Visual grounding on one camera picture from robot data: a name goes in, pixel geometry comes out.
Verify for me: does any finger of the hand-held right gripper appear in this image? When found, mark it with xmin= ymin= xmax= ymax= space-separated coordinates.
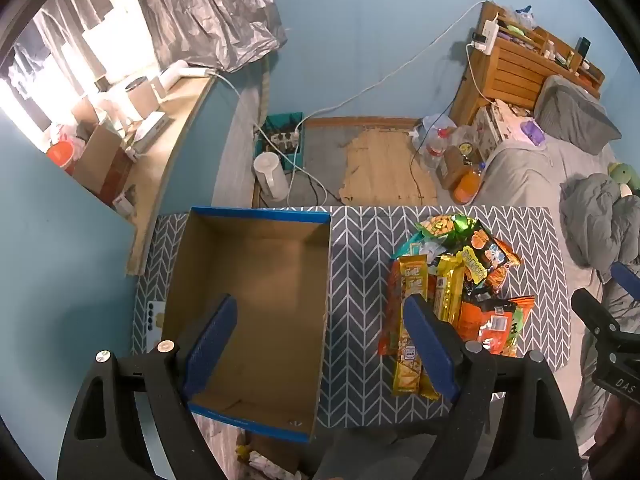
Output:
xmin=610 ymin=261 xmax=640 ymax=293
xmin=571 ymin=287 xmax=625 ymax=339

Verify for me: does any cardboard floor sheet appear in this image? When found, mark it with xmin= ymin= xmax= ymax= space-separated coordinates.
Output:
xmin=342 ymin=127 xmax=441 ymax=202

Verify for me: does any flat white box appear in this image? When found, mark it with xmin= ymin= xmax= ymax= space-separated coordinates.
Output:
xmin=132 ymin=112 xmax=168 ymax=150

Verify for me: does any floral printed box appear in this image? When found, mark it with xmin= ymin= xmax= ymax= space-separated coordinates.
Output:
xmin=475 ymin=102 xmax=531 ymax=144

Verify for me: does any white card with blue dots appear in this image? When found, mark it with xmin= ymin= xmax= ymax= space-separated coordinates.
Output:
xmin=147 ymin=301 xmax=167 ymax=334

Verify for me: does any snack packet on floor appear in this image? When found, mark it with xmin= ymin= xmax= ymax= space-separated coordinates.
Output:
xmin=235 ymin=442 xmax=301 ymax=480

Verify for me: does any grey pillow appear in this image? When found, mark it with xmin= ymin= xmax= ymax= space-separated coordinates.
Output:
xmin=535 ymin=75 xmax=623 ymax=156

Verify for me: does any colourful cartoon snack packet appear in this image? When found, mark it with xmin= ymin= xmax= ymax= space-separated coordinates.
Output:
xmin=462 ymin=227 xmax=523 ymax=293

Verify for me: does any brown cardboard box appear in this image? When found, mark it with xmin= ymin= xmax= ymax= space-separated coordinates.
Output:
xmin=72 ymin=125 xmax=133 ymax=201

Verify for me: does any white plastic bag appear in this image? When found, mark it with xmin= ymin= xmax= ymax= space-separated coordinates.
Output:
xmin=414 ymin=114 xmax=458 ymax=137

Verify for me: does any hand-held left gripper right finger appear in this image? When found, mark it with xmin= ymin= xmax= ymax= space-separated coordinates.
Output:
xmin=404 ymin=294 xmax=583 ymax=480

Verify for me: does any teal crate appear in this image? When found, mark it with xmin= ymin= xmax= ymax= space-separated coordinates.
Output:
xmin=255 ymin=112 xmax=304 ymax=171

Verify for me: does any green plush toy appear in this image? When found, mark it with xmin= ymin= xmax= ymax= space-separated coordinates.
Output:
xmin=607 ymin=161 xmax=640 ymax=196

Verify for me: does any black snack packet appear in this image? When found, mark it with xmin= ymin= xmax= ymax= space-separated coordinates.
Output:
xmin=462 ymin=282 xmax=496 ymax=303

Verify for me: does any wooden headboard shelf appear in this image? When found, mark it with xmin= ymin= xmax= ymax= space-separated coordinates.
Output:
xmin=450 ymin=1 xmax=606 ymax=126

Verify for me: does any white windowsill cable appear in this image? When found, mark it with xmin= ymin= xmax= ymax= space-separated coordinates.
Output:
xmin=207 ymin=70 xmax=268 ymax=138

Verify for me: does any silver grey curtain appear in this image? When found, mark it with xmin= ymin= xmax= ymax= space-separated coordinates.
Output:
xmin=127 ymin=0 xmax=288 ymax=73

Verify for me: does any white kettle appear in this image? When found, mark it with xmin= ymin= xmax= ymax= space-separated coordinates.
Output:
xmin=253 ymin=152 xmax=290 ymax=207

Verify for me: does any white headboard power strip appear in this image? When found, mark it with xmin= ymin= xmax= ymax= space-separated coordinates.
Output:
xmin=472 ymin=17 xmax=501 ymax=54

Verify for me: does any grey crumpled blanket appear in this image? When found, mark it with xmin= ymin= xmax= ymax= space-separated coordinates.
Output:
xmin=560 ymin=172 xmax=640 ymax=273

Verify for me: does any black floor cable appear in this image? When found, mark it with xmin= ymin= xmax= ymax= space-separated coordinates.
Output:
xmin=300 ymin=167 xmax=342 ymax=206

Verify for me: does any yellow snack bar packet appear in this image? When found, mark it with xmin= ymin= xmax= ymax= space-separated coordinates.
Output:
xmin=391 ymin=255 xmax=431 ymax=397
xmin=432 ymin=254 xmax=466 ymax=326

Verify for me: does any orange-red snack packet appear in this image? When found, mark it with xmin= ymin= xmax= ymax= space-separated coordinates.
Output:
xmin=377 ymin=259 xmax=403 ymax=357

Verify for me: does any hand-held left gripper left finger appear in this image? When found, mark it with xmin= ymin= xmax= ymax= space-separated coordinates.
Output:
xmin=56 ymin=294 xmax=238 ymax=480

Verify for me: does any white round appliance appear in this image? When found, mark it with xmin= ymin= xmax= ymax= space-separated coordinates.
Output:
xmin=117 ymin=77 xmax=158 ymax=123

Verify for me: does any small white box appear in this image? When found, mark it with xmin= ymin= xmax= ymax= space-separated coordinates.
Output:
xmin=112 ymin=192 xmax=137 ymax=217

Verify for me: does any long white cable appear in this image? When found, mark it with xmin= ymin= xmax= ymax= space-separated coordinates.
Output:
xmin=295 ymin=0 xmax=488 ymax=133

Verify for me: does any clear bottle red cap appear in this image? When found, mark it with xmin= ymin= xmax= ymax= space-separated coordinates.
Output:
xmin=425 ymin=130 xmax=451 ymax=168

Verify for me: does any blue-rimmed cardboard box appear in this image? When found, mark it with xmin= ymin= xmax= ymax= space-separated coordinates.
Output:
xmin=159 ymin=206 xmax=332 ymax=443

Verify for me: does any purple pouch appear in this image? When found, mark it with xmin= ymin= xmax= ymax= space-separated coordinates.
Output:
xmin=520 ymin=120 xmax=546 ymax=147

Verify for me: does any orange juice bottle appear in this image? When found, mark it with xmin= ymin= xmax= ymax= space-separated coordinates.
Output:
xmin=452 ymin=162 xmax=487 ymax=205

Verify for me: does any small brown box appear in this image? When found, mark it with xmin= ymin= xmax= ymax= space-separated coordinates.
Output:
xmin=437 ymin=147 xmax=473 ymax=188

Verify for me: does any person's right hand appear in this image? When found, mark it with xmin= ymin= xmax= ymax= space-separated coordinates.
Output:
xmin=587 ymin=400 xmax=640 ymax=480

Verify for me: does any orange bucket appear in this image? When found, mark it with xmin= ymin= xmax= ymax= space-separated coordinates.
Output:
xmin=47 ymin=141 xmax=83 ymax=173

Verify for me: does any wooden windowsill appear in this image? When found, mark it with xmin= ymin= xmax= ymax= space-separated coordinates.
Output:
xmin=125 ymin=75 xmax=217 ymax=276

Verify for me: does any grey herringbone tablecloth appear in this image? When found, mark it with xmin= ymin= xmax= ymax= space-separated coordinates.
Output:
xmin=131 ymin=205 xmax=573 ymax=428

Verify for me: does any green and orange snack packet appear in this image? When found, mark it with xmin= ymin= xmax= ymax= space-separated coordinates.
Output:
xmin=457 ymin=297 xmax=536 ymax=357

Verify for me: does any teal snack packet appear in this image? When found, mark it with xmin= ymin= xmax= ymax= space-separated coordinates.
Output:
xmin=397 ymin=237 xmax=441 ymax=266

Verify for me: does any grey bed sheet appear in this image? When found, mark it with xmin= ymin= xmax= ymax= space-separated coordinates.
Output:
xmin=480 ymin=130 xmax=640 ymax=461

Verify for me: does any yellow-print dark snack packet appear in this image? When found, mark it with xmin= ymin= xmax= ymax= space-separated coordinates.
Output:
xmin=460 ymin=246 xmax=488 ymax=286

